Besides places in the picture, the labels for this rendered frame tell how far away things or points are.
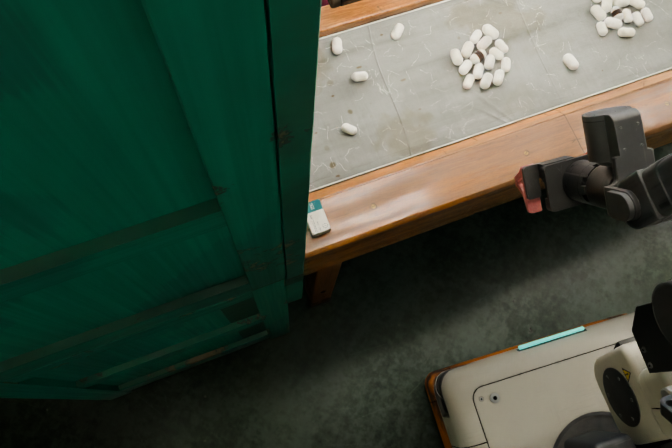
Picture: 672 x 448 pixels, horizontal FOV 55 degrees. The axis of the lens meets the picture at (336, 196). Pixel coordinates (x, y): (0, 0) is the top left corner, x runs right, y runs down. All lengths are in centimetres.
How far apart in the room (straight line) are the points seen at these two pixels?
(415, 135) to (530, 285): 89
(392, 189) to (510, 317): 90
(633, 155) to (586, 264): 131
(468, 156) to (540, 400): 71
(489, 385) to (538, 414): 13
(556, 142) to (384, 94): 34
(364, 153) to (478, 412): 73
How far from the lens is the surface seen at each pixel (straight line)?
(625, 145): 82
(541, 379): 172
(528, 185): 93
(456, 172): 123
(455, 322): 196
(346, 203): 118
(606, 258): 215
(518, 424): 169
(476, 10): 143
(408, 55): 134
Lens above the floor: 189
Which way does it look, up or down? 72 degrees down
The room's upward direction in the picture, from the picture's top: 11 degrees clockwise
